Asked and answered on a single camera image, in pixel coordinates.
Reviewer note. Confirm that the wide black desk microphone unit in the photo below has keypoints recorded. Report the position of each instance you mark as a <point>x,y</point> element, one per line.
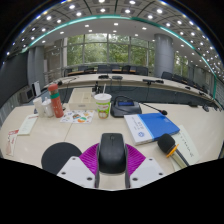
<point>152,81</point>

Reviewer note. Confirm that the black gooseneck microphone desk unit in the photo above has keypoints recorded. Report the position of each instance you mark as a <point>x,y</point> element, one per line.
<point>125,108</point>

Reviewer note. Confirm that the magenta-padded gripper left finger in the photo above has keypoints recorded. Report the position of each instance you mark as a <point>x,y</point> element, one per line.
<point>77,169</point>

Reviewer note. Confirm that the blue and white book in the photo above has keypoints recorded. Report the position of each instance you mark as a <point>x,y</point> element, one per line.
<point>155,126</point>

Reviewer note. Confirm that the white standing appliance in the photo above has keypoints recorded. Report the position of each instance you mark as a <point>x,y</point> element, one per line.
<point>36,89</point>

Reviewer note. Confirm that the round ceiling lights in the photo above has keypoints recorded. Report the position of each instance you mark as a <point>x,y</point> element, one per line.
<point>87,25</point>

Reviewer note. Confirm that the black mouse pad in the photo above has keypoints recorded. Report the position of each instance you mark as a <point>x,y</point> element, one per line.
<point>58,156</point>

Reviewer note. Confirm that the colourful sticker sheet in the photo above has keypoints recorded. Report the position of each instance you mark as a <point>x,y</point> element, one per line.
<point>77,117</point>

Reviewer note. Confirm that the red and beige leaflet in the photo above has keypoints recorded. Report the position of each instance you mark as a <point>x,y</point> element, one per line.
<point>12,142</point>

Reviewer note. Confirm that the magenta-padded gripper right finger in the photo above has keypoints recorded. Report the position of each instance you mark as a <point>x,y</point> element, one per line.
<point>145,169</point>

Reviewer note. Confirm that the green printed cup with straw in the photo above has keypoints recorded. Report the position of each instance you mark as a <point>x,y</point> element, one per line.
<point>103,106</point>

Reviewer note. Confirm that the black computer mouse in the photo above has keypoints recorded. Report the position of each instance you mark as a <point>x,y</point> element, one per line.
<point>111,153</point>

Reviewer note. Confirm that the white booklet with red heading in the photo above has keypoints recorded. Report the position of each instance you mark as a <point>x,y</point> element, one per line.
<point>28,124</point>

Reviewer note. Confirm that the beige cardboard box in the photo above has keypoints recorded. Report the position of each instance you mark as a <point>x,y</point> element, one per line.
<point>81,100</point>

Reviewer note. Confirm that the red drink bottle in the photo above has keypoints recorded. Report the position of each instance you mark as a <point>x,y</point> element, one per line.
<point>56,101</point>

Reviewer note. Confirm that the row of dark office chairs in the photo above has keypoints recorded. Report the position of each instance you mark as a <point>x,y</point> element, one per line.
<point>141,70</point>

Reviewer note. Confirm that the white lidded mug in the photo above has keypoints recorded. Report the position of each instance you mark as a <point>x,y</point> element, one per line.
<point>48,108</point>

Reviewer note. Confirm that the white booklet with dark text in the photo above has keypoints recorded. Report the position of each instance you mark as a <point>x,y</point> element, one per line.
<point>190,146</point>

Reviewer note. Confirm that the white paper cup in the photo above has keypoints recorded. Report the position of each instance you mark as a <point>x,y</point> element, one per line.
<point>37,106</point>

